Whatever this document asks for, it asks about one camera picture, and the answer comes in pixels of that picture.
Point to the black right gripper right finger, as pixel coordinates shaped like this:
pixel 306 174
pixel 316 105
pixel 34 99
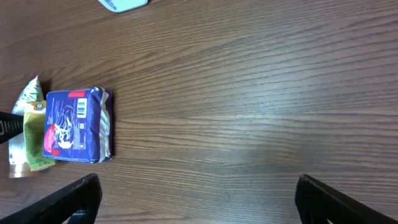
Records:
pixel 318 203

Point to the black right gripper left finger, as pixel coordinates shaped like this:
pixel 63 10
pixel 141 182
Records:
pixel 78 202

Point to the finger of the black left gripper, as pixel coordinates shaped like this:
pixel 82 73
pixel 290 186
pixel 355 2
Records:
pixel 11 126

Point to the white barcode scanner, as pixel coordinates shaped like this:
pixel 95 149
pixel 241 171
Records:
pixel 118 6

